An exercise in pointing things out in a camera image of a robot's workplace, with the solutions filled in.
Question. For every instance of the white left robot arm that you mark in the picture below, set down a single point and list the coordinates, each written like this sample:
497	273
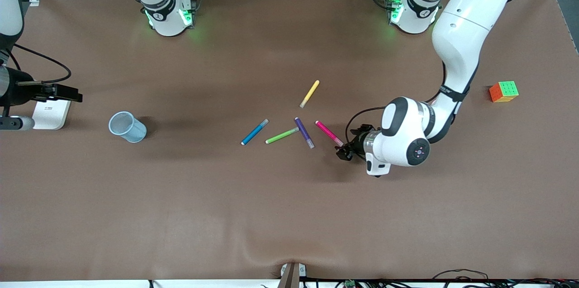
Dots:
461	30

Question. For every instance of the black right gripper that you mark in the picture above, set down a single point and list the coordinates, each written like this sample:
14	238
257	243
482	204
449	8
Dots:
19	90

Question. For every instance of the pink marker pen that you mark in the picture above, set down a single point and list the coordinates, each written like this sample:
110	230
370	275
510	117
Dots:
329	133

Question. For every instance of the yellow marker pen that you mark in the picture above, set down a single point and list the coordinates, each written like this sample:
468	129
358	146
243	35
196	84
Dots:
310	93

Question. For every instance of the white desk lamp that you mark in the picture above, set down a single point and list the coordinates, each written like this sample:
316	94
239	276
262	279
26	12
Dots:
52	114

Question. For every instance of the translucent blue plastic cup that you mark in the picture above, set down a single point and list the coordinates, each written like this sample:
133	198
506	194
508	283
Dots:
129	127

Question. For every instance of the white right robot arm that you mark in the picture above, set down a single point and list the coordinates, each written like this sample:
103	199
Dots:
167	21

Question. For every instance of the purple marker pen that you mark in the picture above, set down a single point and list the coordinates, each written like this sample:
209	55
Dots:
304	132

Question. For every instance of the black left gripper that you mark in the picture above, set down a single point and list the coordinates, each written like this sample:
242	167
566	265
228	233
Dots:
358	142

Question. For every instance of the blue marker pen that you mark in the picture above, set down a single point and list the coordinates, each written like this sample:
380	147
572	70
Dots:
254	132

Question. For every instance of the green marker pen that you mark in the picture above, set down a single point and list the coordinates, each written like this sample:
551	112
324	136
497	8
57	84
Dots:
282	135

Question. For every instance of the colourful puzzle cube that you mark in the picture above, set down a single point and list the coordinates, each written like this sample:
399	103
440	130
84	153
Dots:
504	92

